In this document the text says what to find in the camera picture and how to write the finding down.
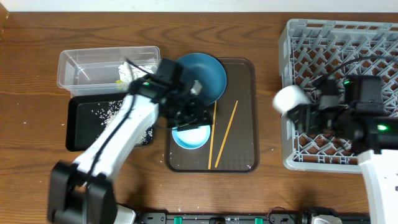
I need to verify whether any dark blue round plate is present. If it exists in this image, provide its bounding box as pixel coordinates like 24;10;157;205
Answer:
177;53;227;106

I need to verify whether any clear plastic bin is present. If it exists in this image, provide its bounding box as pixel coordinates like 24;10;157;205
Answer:
57;46;160;96

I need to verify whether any grey plastic dishwasher rack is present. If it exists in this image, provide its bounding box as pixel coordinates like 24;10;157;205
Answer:
279;19;397;174

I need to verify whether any black plastic tray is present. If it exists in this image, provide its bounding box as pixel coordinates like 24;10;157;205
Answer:
65;90;155;152

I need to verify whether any left wooden chopstick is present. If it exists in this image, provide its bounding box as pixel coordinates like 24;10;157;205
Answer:
208;101;217;170

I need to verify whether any white paper napkin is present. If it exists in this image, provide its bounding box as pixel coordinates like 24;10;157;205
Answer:
118;62;157;83

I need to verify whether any pile of white rice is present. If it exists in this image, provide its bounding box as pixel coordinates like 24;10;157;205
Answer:
93;100;154;147

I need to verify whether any right wooden chopstick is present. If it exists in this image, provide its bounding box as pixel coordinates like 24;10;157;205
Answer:
215;100;239;168

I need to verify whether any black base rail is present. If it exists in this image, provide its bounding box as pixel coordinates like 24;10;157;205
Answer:
134;207;371;224

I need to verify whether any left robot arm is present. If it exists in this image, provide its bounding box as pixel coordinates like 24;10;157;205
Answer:
47;58;211;223

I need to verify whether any white cup green inside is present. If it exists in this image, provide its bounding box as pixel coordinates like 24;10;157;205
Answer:
272;85;312;114

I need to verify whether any light blue small bowl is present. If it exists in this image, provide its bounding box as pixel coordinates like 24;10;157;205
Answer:
172;125;211;150

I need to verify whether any brown plastic serving tray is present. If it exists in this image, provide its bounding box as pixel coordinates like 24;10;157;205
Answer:
164;58;259;173

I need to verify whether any wooden chopstick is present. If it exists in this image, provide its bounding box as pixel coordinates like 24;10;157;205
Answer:
215;100;239;168
208;101;217;170

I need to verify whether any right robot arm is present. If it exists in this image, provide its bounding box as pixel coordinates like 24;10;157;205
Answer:
287;75;397;223

